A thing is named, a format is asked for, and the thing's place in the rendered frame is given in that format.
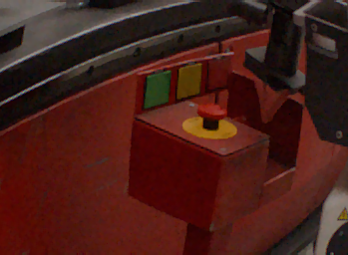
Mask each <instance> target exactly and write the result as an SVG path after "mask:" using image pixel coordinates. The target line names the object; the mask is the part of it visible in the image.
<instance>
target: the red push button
mask: <svg viewBox="0 0 348 255"><path fill-rule="evenodd" d="M196 112H197V114H198V115H199V116H200V117H202V118H203V120H202V128H204V129H206V130H212V131H214V130H218V129H219V122H220V120H222V119H225V118H226V116H227V110H226V109H225V108H224V107H222V106H220V105H218V104H213V103H207V104H203V105H201V106H198V108H197V110H196Z"/></svg>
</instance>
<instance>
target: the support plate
mask: <svg viewBox="0 0 348 255"><path fill-rule="evenodd" d="M66 5H67V3H66V2H57V1H56V2H55V1H49V0H48V1H46V0H45V1H44V0H0V37H1V36H3V35H5V34H6V33H8V32H10V31H13V30H15V29H18V28H20V27H22V26H24V25H26V24H28V23H30V22H33V21H36V20H38V19H41V18H43V17H45V16H47V15H49V14H52V13H55V12H58V11H60V10H63V9H65V8H66Z"/></svg>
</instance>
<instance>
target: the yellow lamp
mask: <svg viewBox="0 0 348 255"><path fill-rule="evenodd" d="M201 65H202V64H198V65H195V66H188V67H184V68H181V69H179V77H178V86H177V95H176V98H177V99H180V98H184V97H186V96H190V95H197V94H199V91H200V83H199V82H200V74H201Z"/></svg>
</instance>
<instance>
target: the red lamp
mask: <svg viewBox="0 0 348 255"><path fill-rule="evenodd" d="M228 61H229V59H227V58H226V59H223V60H216V61H212V62H209V66H208V82H207V91H210V90H213V89H219V88H222V87H225V86H227V84H228V80H227V76H228V69H229V66H228Z"/></svg>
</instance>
